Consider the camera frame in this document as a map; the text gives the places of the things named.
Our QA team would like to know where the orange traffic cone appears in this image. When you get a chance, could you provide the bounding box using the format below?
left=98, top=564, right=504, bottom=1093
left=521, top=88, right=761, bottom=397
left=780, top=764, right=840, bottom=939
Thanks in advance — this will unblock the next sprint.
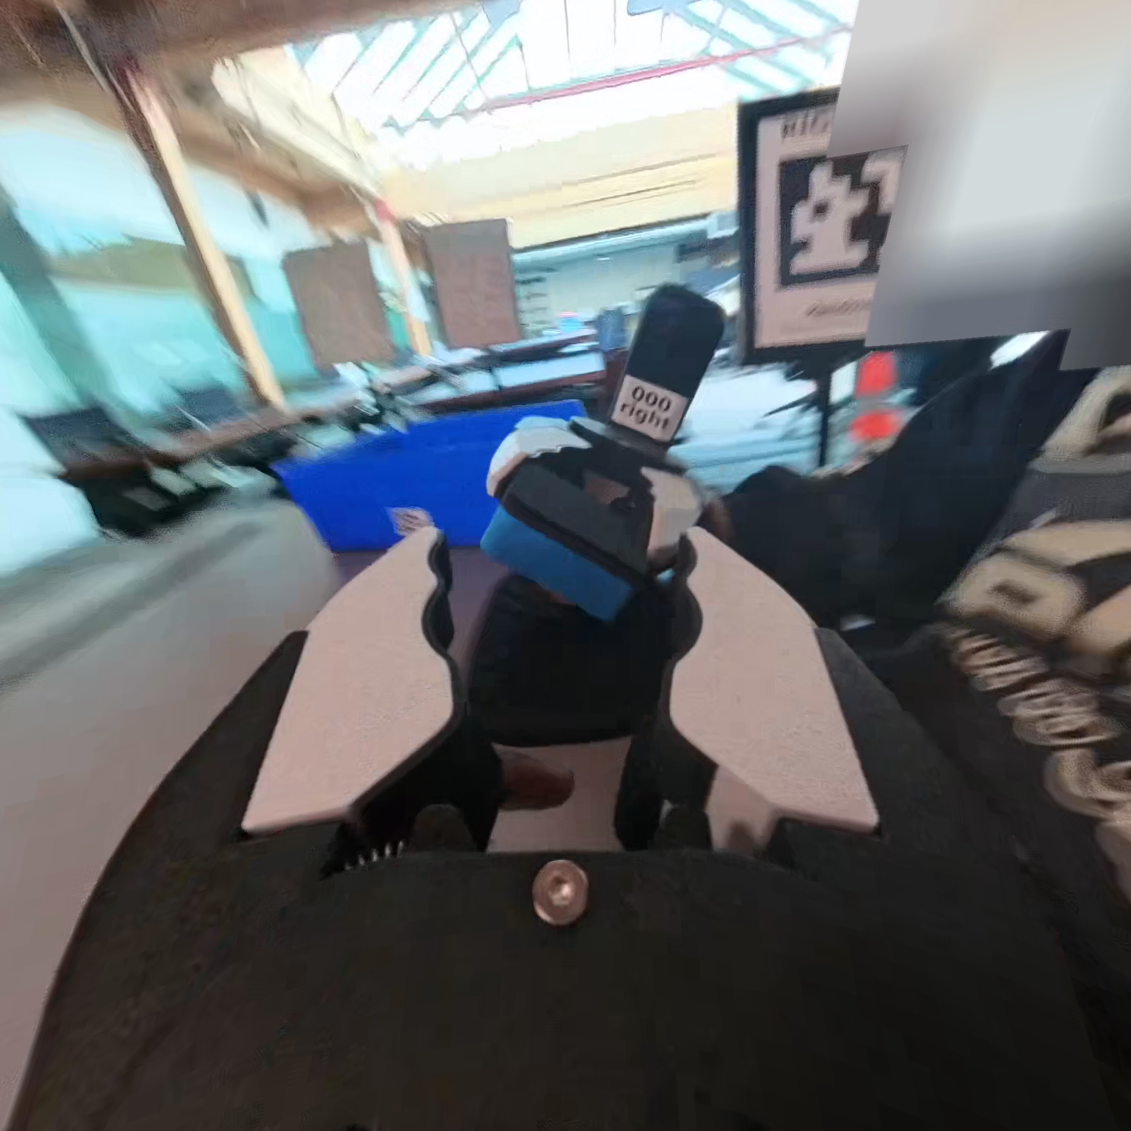
left=852, top=350, right=906, bottom=446

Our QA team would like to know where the written whiteboard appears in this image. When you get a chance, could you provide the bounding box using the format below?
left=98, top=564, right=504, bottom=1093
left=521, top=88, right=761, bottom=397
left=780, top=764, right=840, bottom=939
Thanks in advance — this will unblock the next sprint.
left=283, top=239, right=398, bottom=369
left=420, top=217, right=526, bottom=352

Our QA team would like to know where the blue plastic bin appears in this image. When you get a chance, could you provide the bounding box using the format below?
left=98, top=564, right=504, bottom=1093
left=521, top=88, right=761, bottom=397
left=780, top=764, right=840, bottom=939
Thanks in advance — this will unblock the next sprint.
left=275, top=401, right=590, bottom=552

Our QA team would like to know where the printed marker sign board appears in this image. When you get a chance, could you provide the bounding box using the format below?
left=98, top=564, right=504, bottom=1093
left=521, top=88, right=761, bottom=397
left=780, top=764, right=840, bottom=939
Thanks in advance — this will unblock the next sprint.
left=734, top=89, right=911, bottom=367

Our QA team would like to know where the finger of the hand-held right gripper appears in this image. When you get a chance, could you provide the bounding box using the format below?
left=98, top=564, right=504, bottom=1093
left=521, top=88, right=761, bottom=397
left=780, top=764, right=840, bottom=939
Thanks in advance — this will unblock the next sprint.
left=640, top=470, right=712, bottom=571
left=485, top=416, right=593, bottom=505

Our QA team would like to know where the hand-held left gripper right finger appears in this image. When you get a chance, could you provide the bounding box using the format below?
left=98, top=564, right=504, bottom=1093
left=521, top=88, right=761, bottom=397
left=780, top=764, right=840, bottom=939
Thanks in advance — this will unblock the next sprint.
left=664, top=527, right=882, bottom=854

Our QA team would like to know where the wooden support post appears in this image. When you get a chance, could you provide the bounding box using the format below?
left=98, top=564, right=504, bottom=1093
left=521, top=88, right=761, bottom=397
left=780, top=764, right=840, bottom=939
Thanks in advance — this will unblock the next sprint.
left=107, top=63, right=288, bottom=411

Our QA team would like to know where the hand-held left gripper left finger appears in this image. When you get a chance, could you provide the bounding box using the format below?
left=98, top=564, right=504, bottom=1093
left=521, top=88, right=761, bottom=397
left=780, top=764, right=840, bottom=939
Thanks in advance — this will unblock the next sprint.
left=241, top=527, right=465, bottom=840

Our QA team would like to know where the black chair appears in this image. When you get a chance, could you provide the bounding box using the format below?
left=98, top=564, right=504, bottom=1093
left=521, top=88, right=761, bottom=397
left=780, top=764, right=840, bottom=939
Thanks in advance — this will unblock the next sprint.
left=19, top=408, right=179, bottom=532

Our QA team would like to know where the person's right forearm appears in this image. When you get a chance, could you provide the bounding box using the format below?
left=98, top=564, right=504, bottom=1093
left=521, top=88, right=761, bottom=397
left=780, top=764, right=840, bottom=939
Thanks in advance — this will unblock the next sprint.
left=723, top=345, right=1063, bottom=623

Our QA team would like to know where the blue black eraser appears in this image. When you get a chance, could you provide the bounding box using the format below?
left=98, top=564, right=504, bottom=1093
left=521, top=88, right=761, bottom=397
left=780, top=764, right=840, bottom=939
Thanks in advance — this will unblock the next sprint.
left=482, top=463, right=659, bottom=623

